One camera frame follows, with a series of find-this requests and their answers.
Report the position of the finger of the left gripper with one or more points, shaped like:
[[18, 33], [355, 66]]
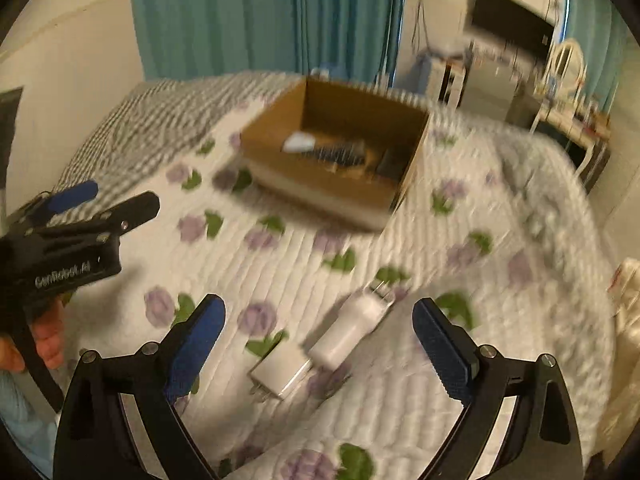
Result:
[[130, 212], [73, 197]]

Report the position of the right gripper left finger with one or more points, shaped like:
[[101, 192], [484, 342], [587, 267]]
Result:
[[94, 440]]

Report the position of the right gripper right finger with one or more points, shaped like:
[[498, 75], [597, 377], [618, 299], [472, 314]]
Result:
[[541, 441]]

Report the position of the white power adapter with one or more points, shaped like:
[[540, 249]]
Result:
[[280, 371]]

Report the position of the light blue earbuds case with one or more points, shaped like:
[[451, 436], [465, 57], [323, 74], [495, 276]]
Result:
[[299, 142]]

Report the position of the white cylindrical plug device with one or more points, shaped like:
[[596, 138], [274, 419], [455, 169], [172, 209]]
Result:
[[358, 316]]

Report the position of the black remote control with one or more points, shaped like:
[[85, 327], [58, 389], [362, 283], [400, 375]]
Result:
[[342, 155]]

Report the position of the person left hand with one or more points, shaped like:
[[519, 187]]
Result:
[[48, 333]]

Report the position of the grey checked blanket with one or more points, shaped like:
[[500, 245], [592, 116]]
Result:
[[157, 122]]

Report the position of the floral quilted bedspread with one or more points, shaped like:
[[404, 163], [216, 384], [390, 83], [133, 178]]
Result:
[[495, 223]]

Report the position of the open cardboard box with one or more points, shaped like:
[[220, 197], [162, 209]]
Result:
[[391, 129]]

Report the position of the teal curtain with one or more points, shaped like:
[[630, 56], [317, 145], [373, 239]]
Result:
[[351, 39]]

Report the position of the white dressing table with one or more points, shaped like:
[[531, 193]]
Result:
[[588, 152]]

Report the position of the grey mini fridge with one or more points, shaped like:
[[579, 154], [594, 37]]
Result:
[[489, 88]]

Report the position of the black wall television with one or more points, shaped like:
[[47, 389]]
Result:
[[515, 25]]

